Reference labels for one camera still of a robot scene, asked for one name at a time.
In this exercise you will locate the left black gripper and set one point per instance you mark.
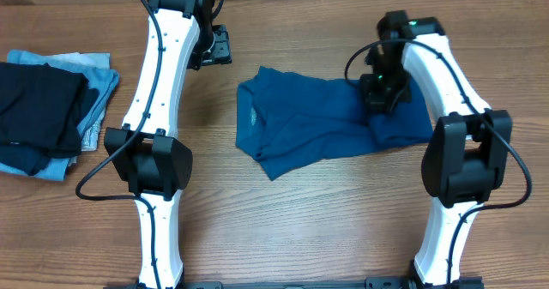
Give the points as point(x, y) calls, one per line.
point(223, 55)

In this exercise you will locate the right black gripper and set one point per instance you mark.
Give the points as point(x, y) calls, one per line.
point(383, 99)

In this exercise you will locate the blue polo shirt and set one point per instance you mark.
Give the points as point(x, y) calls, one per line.
point(286, 121)

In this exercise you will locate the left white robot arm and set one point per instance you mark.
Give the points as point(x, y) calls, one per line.
point(145, 150)

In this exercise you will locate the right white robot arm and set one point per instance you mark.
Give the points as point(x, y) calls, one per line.
point(465, 159)

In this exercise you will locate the light blue folded garment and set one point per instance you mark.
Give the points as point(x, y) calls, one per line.
point(105, 80)

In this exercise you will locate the black folded garment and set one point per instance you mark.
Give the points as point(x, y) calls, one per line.
point(39, 108)

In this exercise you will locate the dark navy folded garment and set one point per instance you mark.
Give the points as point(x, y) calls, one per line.
point(31, 160)

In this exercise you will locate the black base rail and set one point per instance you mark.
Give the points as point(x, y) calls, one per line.
point(300, 284)

